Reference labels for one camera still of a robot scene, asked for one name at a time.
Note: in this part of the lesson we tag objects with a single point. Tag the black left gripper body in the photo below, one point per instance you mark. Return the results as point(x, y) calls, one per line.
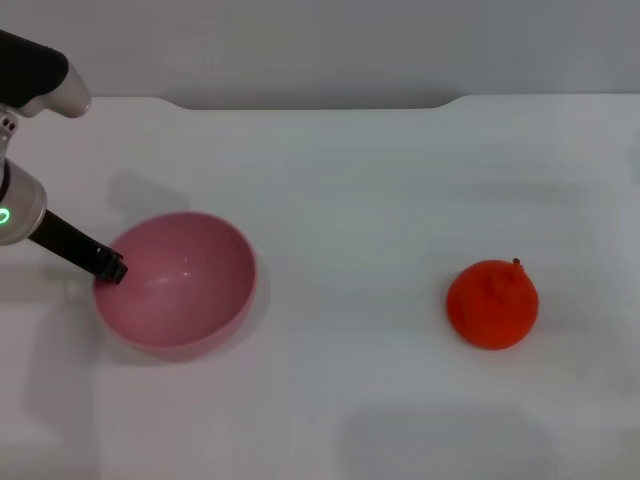
point(70, 240)

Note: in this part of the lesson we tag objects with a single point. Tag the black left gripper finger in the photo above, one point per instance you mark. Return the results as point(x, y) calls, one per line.
point(114, 269)

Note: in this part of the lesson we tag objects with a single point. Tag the orange toy fruit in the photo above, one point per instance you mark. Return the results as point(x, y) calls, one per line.
point(492, 310)

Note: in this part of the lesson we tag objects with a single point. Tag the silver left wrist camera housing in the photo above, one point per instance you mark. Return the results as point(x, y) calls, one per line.
point(45, 80)

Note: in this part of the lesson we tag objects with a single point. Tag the pink plastic bowl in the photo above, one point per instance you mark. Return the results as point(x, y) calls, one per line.
point(185, 295)

